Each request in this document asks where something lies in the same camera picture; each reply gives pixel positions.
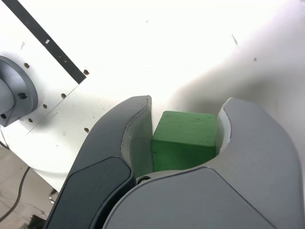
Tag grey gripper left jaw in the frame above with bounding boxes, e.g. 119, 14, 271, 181
44, 95, 154, 229

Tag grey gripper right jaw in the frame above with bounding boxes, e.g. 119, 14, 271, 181
103, 97, 305, 229

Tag green cube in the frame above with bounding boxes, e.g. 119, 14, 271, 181
152, 110, 220, 172

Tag black tape strip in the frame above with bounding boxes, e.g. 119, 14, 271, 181
1, 0, 87, 84

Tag black floor cable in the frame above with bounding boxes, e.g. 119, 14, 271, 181
0, 166, 31, 223

